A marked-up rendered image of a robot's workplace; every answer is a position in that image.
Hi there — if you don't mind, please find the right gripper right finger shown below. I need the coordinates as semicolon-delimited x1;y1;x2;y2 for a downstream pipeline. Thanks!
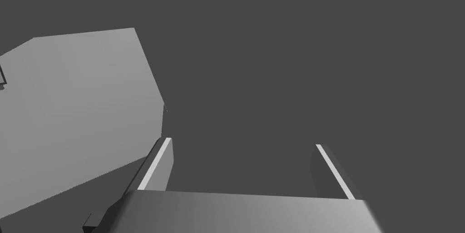
309;144;364;201

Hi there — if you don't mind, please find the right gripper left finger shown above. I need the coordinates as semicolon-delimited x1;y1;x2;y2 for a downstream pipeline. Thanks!
123;137;175;195

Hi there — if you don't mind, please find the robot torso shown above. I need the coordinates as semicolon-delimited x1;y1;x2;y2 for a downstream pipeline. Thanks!
0;27;166;220

